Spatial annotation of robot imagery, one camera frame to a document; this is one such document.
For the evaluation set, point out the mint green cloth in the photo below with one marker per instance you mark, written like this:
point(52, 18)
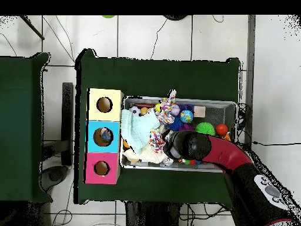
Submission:
point(138, 131)

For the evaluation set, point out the cream white cloth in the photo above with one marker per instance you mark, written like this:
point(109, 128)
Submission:
point(150, 156)

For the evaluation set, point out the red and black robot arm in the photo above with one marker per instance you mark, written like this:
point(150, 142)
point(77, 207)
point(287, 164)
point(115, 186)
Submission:
point(223, 153)

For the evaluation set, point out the wooden box with three holes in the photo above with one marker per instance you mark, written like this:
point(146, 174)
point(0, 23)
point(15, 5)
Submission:
point(112, 141)

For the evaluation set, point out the shallow mesh bin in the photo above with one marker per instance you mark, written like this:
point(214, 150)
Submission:
point(218, 110)

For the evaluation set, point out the black and white soccer ball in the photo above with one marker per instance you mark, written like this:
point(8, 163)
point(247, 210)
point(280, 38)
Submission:
point(134, 110)

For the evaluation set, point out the white baseball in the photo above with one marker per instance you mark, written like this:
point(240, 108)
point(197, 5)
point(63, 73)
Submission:
point(175, 110)

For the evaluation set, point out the globe print ball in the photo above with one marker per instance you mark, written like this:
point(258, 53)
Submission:
point(186, 116)

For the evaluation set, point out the dark green table cloth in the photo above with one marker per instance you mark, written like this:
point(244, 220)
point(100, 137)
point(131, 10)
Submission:
point(18, 129)
point(152, 77)

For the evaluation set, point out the wooden block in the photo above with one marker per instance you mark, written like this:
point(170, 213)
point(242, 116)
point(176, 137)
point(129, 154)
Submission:
point(199, 111)

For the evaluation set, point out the green spiky ball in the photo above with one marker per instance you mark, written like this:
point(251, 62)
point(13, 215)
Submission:
point(205, 128)

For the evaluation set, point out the orange ball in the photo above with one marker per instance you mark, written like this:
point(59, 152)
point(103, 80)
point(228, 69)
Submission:
point(221, 129)

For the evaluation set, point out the black upright panel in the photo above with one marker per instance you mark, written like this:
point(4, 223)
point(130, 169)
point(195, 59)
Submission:
point(67, 117)

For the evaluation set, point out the grey round stand foot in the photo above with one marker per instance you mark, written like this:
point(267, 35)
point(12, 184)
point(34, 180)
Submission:
point(55, 175)

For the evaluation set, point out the black round object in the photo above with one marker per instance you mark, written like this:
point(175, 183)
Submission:
point(175, 17)

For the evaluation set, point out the small green object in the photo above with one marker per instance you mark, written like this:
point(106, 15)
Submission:
point(108, 16)

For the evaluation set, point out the black slanted rod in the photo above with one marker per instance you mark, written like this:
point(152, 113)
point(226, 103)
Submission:
point(33, 27)

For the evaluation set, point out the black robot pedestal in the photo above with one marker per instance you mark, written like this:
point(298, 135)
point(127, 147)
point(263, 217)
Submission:
point(152, 215)

